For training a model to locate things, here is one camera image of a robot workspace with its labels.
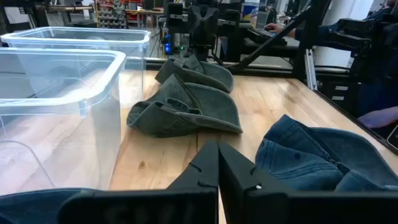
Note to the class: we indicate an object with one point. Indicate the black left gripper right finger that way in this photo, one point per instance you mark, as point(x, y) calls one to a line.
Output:
point(264, 208)

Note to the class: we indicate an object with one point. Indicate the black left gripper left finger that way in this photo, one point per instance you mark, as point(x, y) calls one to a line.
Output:
point(186, 205)

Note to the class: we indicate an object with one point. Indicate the blue denim cap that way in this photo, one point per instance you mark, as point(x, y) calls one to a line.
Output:
point(311, 155)

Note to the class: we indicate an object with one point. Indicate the olive green cap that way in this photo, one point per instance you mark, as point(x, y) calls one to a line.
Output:
point(214, 73)
point(202, 105)

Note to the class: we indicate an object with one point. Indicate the person's forearm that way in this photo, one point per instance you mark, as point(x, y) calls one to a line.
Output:
point(323, 30)

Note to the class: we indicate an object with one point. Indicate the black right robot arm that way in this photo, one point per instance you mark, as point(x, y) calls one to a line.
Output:
point(202, 25)

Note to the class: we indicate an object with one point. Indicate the person's hand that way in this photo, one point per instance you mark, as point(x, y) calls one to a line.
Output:
point(275, 28)
point(379, 117)

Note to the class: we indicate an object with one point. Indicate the black smartphone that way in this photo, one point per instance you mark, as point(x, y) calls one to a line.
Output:
point(393, 138)

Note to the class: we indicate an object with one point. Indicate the clear plastic storage bin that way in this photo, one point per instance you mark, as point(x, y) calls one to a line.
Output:
point(46, 149)
point(93, 43)

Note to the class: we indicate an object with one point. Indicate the shelf with red parts bins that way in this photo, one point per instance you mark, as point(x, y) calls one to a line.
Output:
point(110, 14)

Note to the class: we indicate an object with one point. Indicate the silver aluminium profile post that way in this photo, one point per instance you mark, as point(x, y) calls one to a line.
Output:
point(311, 68)

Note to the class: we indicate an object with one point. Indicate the black rig frame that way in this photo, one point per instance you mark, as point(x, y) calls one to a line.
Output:
point(273, 40)

